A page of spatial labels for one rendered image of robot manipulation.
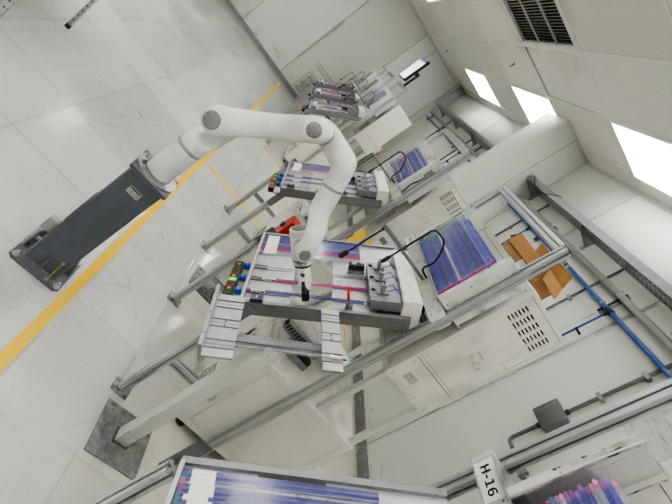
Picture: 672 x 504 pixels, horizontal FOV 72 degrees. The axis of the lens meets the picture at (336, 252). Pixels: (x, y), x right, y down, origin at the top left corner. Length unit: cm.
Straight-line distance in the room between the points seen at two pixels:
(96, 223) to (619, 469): 196
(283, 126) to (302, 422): 135
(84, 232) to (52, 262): 23
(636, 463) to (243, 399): 155
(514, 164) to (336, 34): 606
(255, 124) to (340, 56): 864
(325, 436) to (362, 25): 899
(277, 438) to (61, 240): 132
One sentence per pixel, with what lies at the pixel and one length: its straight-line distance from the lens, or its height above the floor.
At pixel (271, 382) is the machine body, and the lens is 218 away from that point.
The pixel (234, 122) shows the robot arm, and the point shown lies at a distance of 184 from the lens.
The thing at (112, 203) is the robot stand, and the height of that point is 50.
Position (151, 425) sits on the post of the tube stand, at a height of 19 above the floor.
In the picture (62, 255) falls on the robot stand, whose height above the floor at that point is 15.
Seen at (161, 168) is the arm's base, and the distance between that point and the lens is 200.
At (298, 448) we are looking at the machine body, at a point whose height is 40.
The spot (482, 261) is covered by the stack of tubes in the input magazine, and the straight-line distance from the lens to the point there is 198.
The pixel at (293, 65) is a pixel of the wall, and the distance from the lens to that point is 1049.
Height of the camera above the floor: 164
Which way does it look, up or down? 15 degrees down
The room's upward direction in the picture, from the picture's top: 58 degrees clockwise
